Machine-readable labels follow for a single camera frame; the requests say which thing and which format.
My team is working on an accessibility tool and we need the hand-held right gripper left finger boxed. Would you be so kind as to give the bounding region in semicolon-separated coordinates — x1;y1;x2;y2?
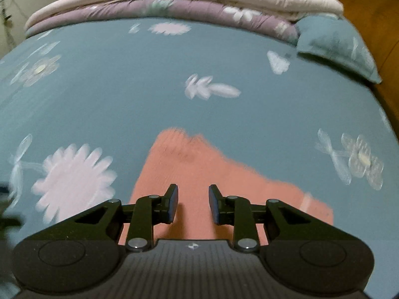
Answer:
66;184;180;253

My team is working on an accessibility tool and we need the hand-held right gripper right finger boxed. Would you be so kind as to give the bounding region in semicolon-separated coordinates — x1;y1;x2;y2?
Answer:
208;184;336;253

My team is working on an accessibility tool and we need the pink striped sweater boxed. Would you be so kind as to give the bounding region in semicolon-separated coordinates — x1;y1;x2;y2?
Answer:
120;127;335;247

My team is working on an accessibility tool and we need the blue floral bed sheet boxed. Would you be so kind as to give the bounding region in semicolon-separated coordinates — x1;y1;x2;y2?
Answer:
0;17;399;299

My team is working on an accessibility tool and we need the purple floral quilt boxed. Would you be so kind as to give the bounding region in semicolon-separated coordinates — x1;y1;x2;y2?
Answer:
25;0;301;46

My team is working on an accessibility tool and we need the blue floral pillow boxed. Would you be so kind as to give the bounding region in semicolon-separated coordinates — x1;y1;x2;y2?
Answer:
295;14;383;84

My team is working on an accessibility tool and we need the wooden headboard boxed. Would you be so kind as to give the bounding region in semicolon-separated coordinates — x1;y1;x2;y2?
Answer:
329;0;399;123

